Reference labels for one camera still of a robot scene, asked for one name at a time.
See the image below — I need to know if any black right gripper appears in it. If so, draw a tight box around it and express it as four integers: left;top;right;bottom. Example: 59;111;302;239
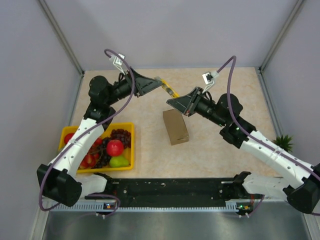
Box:
167;87;227;128

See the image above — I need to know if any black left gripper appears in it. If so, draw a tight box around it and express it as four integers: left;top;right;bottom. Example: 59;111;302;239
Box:
105;66;162;106

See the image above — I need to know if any yellow utility knife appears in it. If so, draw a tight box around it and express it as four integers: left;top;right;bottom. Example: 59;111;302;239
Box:
155;76;180;98

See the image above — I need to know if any brown cardboard express box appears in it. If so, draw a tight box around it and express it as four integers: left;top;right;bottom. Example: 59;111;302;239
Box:
162;109;189;146

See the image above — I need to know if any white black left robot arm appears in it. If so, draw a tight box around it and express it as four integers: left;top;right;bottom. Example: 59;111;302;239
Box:
36;68;162;211

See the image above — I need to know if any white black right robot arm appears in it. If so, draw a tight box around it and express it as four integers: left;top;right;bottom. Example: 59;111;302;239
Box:
167;87;320;214

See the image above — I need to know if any red apple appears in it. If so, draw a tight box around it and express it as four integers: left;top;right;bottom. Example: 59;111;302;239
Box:
63;133;74;145
106;139;124;157

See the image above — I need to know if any green pear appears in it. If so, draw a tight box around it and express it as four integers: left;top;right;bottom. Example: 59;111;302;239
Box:
109;155;130;168

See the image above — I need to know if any dark purple grape bunch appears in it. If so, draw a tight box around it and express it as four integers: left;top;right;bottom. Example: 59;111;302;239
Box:
93;128;132;169

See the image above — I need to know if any yellow plastic fruit bin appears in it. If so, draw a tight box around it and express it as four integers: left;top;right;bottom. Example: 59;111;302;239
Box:
58;121;136;174

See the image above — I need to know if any red strawberry cluster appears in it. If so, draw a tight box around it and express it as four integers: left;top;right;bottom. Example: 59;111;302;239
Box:
78;137;103;170

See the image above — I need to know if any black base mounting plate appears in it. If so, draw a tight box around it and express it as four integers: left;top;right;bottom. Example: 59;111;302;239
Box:
85;176;262;208

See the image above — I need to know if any pineapple with green crown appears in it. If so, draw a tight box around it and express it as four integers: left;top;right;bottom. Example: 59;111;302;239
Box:
272;134;294;153

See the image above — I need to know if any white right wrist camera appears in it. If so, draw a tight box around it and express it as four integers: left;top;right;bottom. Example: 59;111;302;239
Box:
202;71;219;94

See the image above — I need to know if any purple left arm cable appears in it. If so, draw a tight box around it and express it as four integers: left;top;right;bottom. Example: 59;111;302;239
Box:
38;48;137;217

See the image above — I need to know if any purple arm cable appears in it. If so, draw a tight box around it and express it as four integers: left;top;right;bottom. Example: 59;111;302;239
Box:
38;48;137;217
216;55;320;217

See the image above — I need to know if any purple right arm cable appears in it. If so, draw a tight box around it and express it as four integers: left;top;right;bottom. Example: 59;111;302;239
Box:
216;55;320;217

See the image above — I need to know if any grey slotted cable duct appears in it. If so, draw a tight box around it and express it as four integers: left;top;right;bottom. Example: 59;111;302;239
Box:
48;201;118;211

